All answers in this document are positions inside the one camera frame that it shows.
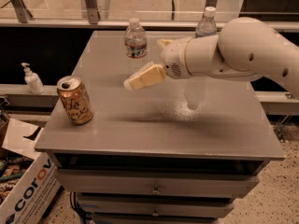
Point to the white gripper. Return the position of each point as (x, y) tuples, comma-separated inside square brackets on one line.
[(174, 58)]

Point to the white cardboard box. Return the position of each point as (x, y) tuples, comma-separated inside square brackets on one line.
[(33, 193)]

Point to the white pump dispenser bottle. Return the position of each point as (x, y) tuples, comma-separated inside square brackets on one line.
[(32, 79)]

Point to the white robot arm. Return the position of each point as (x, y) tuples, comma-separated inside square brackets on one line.
[(244, 49)]

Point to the gold soda can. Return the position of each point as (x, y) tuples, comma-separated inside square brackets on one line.
[(75, 99)]

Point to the water bottle white blue label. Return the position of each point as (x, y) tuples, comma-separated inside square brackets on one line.
[(207, 25)]

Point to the grey drawer cabinet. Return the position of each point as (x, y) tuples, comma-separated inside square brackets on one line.
[(177, 153)]

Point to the clear water bottle red label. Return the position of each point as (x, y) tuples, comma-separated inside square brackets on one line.
[(135, 42)]

